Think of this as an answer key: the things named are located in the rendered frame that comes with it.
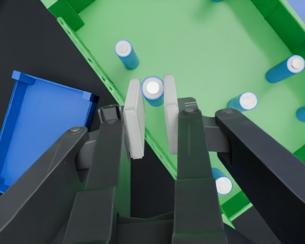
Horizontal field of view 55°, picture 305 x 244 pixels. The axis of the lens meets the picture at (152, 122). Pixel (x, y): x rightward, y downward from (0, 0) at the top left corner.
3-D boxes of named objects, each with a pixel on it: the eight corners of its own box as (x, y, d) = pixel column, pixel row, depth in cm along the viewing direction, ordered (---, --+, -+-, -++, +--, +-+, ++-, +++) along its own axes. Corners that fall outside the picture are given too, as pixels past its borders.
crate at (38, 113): (67, 205, 77) (55, 215, 69) (-4, 183, 79) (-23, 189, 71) (100, 96, 77) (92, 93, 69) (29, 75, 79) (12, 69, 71)
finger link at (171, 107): (163, 106, 16) (177, 105, 15) (163, 74, 22) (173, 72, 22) (170, 156, 17) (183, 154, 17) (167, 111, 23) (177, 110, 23)
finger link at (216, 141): (180, 131, 14) (243, 125, 14) (175, 98, 19) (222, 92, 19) (183, 158, 15) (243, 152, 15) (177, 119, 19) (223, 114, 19)
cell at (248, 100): (246, 114, 29) (232, 116, 35) (262, 102, 28) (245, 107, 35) (235, 99, 29) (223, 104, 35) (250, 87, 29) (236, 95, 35)
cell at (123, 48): (142, 63, 36) (135, 49, 29) (129, 72, 36) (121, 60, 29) (133, 52, 36) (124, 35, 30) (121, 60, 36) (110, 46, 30)
